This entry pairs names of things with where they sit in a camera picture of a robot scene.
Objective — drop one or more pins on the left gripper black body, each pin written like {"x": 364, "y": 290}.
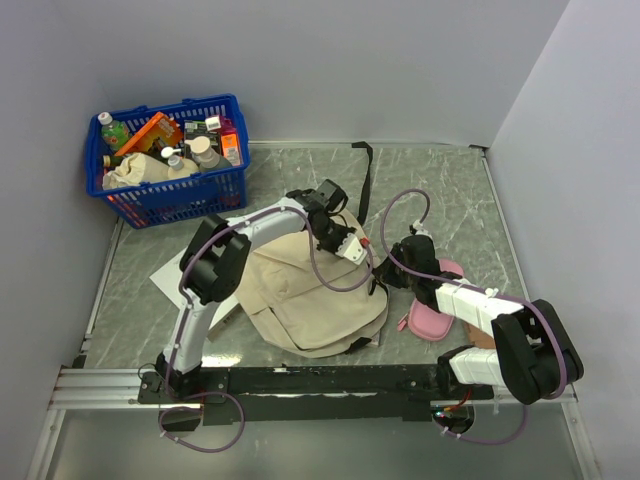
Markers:
{"x": 330, "y": 235}

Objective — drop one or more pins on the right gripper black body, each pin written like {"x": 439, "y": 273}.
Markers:
{"x": 398, "y": 275}

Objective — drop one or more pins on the cream canvas backpack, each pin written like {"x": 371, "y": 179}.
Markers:
{"x": 314, "y": 307}

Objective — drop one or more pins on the brown leather wallet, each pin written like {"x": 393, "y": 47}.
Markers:
{"x": 478, "y": 338}

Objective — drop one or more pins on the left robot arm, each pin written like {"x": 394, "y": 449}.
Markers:
{"x": 214, "y": 261}

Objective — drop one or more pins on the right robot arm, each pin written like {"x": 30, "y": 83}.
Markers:
{"x": 532, "y": 355}

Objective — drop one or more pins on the pink pencil case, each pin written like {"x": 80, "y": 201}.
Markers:
{"x": 425, "y": 320}

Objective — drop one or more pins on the floral cover book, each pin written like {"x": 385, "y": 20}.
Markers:
{"x": 375, "y": 339}

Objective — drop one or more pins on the pink orange carton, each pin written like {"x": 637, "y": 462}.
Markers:
{"x": 229, "y": 142}

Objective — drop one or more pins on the grey pump bottle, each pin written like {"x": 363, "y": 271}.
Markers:
{"x": 205, "y": 156}

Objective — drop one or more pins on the white book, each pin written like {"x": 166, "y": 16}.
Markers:
{"x": 167, "y": 278}

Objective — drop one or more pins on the cream lotion bottle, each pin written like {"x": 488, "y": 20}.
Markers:
{"x": 179, "y": 166}

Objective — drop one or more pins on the black product box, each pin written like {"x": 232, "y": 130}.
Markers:
{"x": 196, "y": 128}

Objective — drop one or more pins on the orange snack box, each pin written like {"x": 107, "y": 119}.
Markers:
{"x": 159, "y": 132}

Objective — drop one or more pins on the beige cloth pouch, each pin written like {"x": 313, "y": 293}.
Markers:
{"x": 134, "y": 170}

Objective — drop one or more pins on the green soda bottle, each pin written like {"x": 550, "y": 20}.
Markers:
{"x": 114, "y": 133}

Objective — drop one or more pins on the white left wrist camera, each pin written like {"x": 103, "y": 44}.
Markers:
{"x": 354, "y": 249}

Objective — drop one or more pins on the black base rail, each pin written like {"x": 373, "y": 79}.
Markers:
{"x": 223, "y": 396}

